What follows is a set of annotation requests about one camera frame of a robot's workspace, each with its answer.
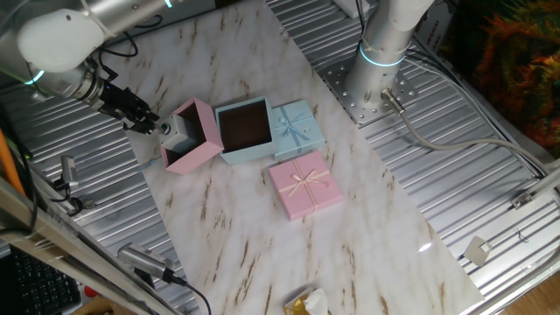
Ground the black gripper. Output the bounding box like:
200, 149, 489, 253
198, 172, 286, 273
102, 81, 161, 135

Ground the grey push button switch box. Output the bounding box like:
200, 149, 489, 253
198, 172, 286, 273
157, 113, 200, 154

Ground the pink open gift box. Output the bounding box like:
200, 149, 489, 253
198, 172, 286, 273
159, 97, 225, 176

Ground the blue open gift box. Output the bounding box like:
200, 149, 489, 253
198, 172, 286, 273
214, 95, 279, 166

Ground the blue box lid with bow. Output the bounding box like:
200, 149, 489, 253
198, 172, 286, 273
270, 99, 327, 162

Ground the pink box lid with bow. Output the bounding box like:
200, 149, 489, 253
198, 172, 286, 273
268, 150, 345, 222

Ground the orange tube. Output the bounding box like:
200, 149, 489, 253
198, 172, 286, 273
0, 129, 25, 196

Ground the white marble pattern mat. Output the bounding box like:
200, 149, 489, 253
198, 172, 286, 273
102, 0, 486, 315

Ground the black keyboard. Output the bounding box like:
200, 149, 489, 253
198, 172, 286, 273
8, 247, 82, 315

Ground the gold tissue pack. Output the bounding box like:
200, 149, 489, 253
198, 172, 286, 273
283, 287, 330, 315

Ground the colourful orange green cloth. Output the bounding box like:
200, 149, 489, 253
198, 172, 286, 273
441, 0, 560, 158

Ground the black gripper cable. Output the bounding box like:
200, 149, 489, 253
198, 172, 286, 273
97, 15, 165, 59

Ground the small camera on clamp mount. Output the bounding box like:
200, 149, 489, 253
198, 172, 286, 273
59, 155, 81, 193

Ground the ribbed silver camera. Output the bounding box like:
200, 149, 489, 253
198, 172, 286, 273
116, 242, 176, 284

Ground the black camera cable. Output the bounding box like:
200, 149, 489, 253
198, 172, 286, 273
172, 274, 214, 315

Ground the perforated metal robot base plate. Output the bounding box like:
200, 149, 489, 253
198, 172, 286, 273
318, 56, 419, 128

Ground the thick grey cable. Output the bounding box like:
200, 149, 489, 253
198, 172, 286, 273
380, 87, 560, 176

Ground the small metal bracket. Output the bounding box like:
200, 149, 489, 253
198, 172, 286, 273
510, 192, 535, 210

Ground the short aluminium frame bar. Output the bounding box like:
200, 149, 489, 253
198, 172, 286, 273
520, 165, 560, 199

